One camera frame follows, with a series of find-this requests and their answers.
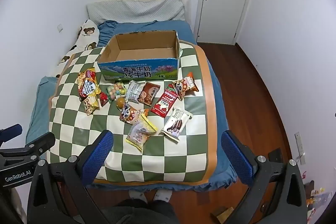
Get colourful candy ball bag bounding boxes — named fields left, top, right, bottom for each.
left=106, top=83, right=127, bottom=101

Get small yellow snack bag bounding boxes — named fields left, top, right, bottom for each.
left=83, top=94, right=101, bottom=116

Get person's dark trousers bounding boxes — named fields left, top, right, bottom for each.
left=101, top=199, right=180, bottom=224

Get person's socked foot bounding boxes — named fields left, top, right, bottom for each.
left=129, top=190, right=148, bottom=202
left=153, top=189, right=172, bottom=202

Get large red yellow snack bag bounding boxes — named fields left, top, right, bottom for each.
left=77, top=68, right=101, bottom=102

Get white bear print pillow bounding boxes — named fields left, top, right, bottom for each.
left=54, top=19, right=101, bottom=77

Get green white checkered mat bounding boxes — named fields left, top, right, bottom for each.
left=47, top=42, right=218, bottom=185

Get white chocolate stick packet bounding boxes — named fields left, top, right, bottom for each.
left=159, top=108, right=194, bottom=142

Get blue ruffled pillow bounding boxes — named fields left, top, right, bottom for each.
left=97, top=20, right=118, bottom=48

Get wooden block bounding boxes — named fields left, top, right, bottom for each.
left=211, top=206, right=235, bottom=224

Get long red snack packet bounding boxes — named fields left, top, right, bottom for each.
left=150, top=84, right=177, bottom=118

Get cardboard box with blue print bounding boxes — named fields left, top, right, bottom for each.
left=98, top=30, right=183, bottom=82

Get grey quilted pillow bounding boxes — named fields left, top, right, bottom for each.
left=86, top=0, right=186, bottom=25

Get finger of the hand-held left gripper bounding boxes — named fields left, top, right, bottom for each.
left=0, top=123, right=23, bottom=145
left=0, top=132, right=56, bottom=160

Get white power strip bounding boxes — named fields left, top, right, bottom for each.
left=294, top=131, right=306, bottom=164

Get clear yellow-edged snack bag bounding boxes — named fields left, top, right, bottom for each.
left=125, top=114, right=157, bottom=151

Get orange panda biscuit bag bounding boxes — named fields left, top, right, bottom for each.
left=172, top=72, right=199, bottom=101
left=119, top=103, right=149, bottom=125

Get brown snack packet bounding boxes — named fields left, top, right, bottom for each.
left=138, top=81, right=161, bottom=105

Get silver white snack packet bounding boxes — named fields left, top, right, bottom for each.
left=126, top=80, right=145, bottom=104

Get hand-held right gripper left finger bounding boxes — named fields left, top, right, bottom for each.
left=28, top=130, right=114, bottom=224

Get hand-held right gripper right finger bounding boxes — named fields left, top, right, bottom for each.
left=221, top=130, right=308, bottom=224

